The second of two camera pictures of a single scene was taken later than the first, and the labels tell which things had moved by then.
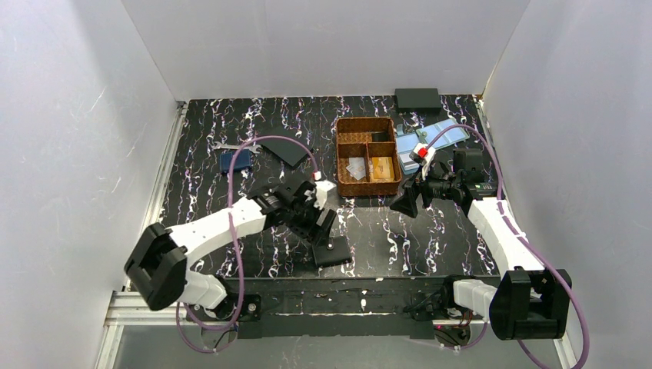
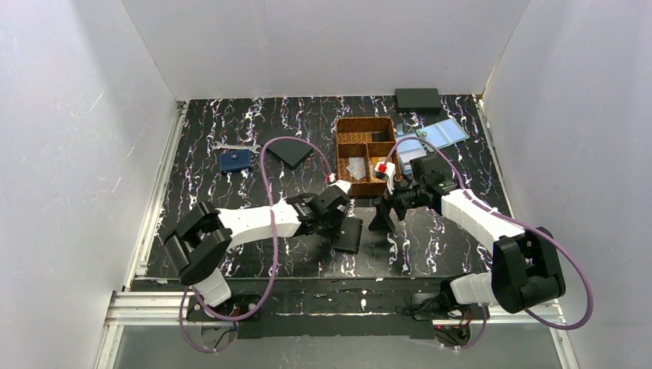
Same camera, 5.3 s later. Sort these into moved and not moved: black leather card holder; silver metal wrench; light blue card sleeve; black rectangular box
Moved: black leather card holder
Not moved: light blue card sleeve; silver metal wrench; black rectangular box
